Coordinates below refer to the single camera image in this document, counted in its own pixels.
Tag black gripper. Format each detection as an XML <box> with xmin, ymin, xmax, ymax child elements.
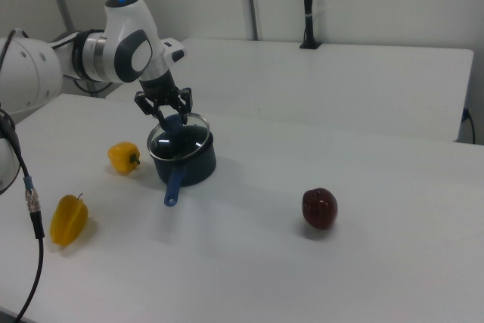
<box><xmin>134</xmin><ymin>71</ymin><xmax>193</xmax><ymax>129</ymax></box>

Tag glass lid with blue knob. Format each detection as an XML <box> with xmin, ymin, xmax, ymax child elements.
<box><xmin>146</xmin><ymin>110</ymin><xmax>212</xmax><ymax>160</ymax></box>

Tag yellow bell pepper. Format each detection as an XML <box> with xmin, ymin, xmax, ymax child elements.
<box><xmin>107</xmin><ymin>141</ymin><xmax>141</xmax><ymax>175</ymax></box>

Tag white table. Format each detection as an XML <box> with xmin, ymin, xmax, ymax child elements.
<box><xmin>107</xmin><ymin>38</ymin><xmax>475</xmax><ymax>144</ymax></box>

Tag yellow starfruit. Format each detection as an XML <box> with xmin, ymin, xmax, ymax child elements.
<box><xmin>49</xmin><ymin>192</ymin><xmax>91</xmax><ymax>247</ymax></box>

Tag dark red bell pepper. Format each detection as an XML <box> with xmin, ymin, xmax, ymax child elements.
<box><xmin>301</xmin><ymin>187</ymin><xmax>339</xmax><ymax>231</ymax></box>

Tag dark pot with blue handle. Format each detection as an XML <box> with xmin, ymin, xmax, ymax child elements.
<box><xmin>148</xmin><ymin>132</ymin><xmax>218</xmax><ymax>209</ymax></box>

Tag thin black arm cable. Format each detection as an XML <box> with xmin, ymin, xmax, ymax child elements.
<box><xmin>71</xmin><ymin>78</ymin><xmax>114</xmax><ymax>95</ymax></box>

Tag black cable with metal connector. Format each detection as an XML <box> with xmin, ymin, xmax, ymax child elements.
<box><xmin>0</xmin><ymin>107</ymin><xmax>47</xmax><ymax>323</ymax></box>

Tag black pole with cables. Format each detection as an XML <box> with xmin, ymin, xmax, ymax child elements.
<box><xmin>299</xmin><ymin>0</ymin><xmax>322</xmax><ymax>50</ymax></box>

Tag black power cable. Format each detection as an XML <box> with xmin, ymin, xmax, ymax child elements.
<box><xmin>463</xmin><ymin>107</ymin><xmax>477</xmax><ymax>144</ymax></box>

